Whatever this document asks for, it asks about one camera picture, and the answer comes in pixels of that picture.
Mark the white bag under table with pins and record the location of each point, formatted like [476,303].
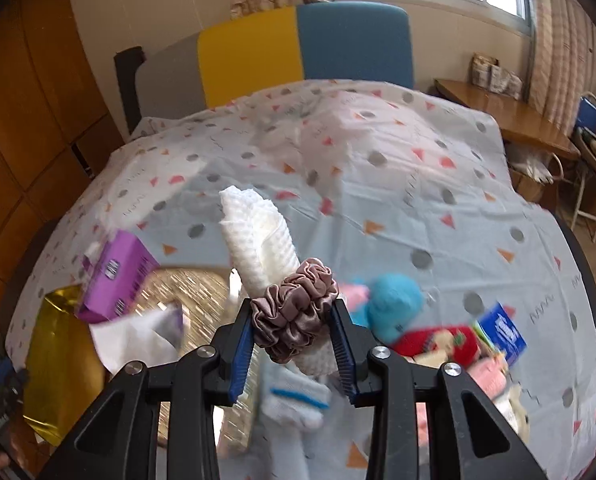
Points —
[540,166]

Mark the gold embossed tissue box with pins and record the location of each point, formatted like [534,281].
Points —
[207,298]

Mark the gold metal tray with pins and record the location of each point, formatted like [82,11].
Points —
[64,373]

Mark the red christmas sock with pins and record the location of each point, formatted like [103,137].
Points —
[459,341]

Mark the packets on side table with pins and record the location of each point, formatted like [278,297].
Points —
[487,73]

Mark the wooden wardrobe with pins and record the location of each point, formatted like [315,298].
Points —
[56,132]

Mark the patterned plastic tablecloth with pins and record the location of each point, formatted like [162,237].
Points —
[371,179]

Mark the blue folding chair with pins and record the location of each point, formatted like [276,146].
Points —
[584,138]

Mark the pink towel blue band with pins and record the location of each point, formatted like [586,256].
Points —
[490,374]

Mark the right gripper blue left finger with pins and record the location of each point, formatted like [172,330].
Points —
[238,352]

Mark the purple cardboard box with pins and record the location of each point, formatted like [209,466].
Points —
[117,278]

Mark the blue plush elephant toy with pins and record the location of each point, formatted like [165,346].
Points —
[386,305]

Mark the wooden side table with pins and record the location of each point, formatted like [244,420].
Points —
[519,123]

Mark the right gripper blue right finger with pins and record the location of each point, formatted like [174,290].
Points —
[341,335]

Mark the right floral curtain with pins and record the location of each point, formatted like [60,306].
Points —
[563,63]

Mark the blue Tempo tissue pack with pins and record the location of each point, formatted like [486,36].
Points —
[498,330]

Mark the white knit gloves bundle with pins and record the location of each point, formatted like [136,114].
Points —
[293,399]

